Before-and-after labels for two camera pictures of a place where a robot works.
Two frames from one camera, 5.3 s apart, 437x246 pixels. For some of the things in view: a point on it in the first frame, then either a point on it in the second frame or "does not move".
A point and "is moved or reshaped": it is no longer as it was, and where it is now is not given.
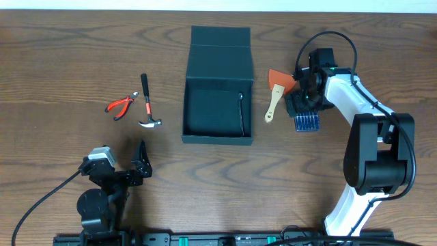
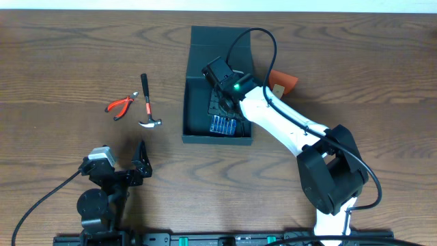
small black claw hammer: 151,122 does not move
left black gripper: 120,175 does not move
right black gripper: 293,104 -> 213,106
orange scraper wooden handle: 278,81 does not move
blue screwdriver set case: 307,121 is moved or reshaped
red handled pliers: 128,100 does not move
